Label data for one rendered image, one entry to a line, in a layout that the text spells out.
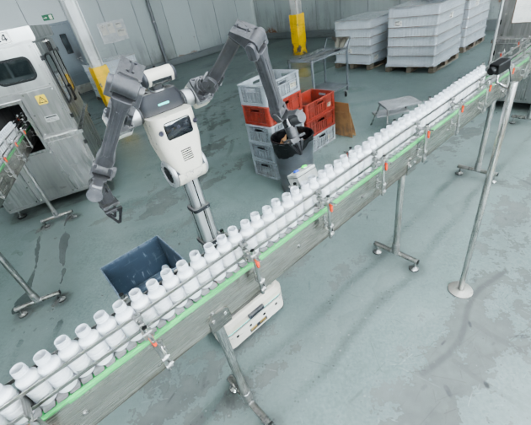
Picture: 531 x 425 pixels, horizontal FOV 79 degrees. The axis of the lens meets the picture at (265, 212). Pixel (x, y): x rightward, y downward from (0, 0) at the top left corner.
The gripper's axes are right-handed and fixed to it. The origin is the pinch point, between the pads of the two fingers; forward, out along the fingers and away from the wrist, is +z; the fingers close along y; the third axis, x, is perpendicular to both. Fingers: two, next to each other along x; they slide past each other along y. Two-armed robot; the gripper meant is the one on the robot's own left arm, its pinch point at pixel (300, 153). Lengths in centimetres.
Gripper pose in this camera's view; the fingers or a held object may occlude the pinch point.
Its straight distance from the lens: 170.7
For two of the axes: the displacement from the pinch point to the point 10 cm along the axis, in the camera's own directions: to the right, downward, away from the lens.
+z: 4.0, 8.7, 3.0
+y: 7.3, -4.9, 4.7
